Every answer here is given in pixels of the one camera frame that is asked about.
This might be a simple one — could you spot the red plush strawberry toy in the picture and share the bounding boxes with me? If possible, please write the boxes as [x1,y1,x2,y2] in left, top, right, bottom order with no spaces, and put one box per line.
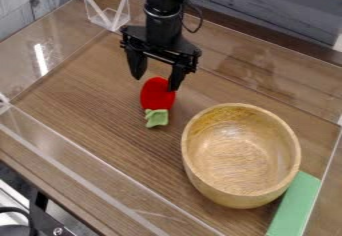
[141,77,177,128]

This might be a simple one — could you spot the clear acrylic corner bracket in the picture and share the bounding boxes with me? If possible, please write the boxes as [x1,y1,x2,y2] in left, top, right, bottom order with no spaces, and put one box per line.
[84,0,131,32]

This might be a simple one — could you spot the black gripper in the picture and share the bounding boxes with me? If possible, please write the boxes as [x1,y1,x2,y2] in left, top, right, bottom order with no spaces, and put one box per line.
[121,6,202,91]

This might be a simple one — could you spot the clear acrylic enclosure wall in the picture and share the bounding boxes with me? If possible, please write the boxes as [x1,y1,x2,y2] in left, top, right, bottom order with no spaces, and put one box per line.
[0,0,342,236]

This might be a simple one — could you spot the wooden bowl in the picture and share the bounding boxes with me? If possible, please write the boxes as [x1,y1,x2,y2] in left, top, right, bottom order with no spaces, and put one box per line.
[181,103,302,209]

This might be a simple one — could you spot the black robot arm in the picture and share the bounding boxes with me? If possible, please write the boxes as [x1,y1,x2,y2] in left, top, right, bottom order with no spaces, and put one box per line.
[121,0,203,91]

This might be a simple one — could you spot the black table leg bracket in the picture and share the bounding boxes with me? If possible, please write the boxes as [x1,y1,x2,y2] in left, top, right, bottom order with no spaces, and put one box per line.
[30,190,76,236]

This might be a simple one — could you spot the green foam block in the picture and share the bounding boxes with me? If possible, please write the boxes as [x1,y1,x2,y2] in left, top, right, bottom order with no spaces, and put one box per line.
[265,171,321,236]

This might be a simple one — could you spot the black cable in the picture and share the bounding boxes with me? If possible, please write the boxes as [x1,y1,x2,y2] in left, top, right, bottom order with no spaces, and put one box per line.
[179,0,206,34]

